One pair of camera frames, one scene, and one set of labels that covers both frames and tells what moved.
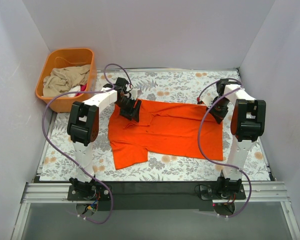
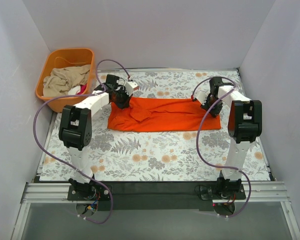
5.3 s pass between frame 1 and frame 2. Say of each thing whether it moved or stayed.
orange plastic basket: stayed
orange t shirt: moved
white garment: stayed
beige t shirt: stayed
